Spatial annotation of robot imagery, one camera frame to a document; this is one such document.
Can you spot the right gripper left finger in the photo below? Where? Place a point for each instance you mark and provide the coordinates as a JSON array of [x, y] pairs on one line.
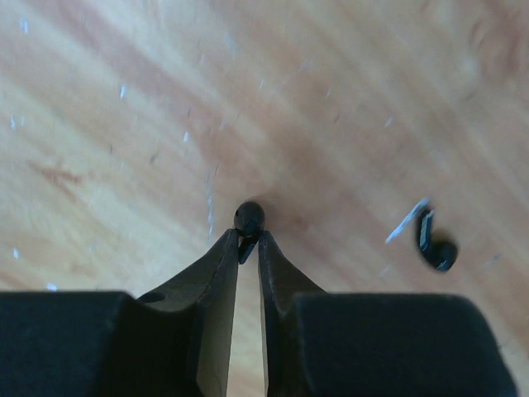
[[172, 341]]

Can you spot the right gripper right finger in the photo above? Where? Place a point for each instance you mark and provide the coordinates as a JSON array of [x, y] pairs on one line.
[[318, 343]]

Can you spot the black earbud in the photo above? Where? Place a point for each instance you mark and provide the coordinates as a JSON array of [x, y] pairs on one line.
[[249, 222], [439, 253]]

